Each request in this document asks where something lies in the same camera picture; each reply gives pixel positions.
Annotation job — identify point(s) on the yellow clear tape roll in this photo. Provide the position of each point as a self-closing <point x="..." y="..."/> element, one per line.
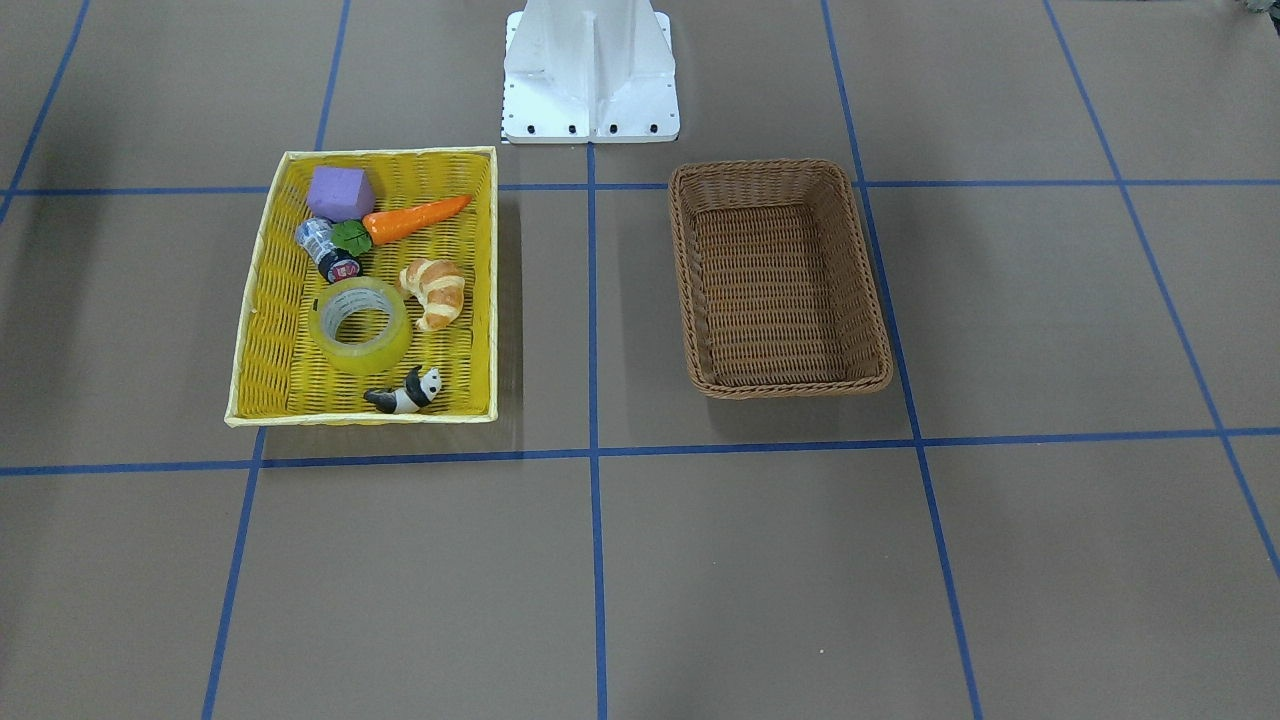
<point x="359" y="326"/>

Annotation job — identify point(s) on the brown wicker basket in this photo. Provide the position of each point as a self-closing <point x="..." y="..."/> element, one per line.
<point x="777" y="295"/>

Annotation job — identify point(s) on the toy croissant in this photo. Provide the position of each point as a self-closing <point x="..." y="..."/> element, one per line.
<point x="439" y="286"/>

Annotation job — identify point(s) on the toy panda figure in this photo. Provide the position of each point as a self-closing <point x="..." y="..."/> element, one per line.
<point x="417" y="390"/>

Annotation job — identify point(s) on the orange toy carrot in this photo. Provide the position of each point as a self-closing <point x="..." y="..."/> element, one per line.
<point x="380" y="228"/>

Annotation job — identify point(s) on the purple foam block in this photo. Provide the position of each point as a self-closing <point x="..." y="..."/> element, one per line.
<point x="340" y="194"/>

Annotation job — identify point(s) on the small clear bottle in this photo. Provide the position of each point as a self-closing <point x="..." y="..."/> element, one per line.
<point x="315" y="236"/>

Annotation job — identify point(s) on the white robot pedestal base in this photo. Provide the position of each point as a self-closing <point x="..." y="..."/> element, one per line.
<point x="589" y="72"/>

